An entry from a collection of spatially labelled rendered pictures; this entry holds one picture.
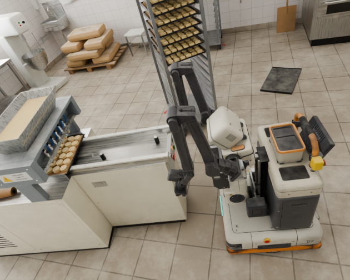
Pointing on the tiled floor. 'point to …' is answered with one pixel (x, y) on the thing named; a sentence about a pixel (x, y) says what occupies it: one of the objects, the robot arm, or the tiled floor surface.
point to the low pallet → (98, 63)
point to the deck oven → (332, 21)
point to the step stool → (136, 38)
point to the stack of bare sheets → (281, 80)
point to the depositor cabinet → (48, 220)
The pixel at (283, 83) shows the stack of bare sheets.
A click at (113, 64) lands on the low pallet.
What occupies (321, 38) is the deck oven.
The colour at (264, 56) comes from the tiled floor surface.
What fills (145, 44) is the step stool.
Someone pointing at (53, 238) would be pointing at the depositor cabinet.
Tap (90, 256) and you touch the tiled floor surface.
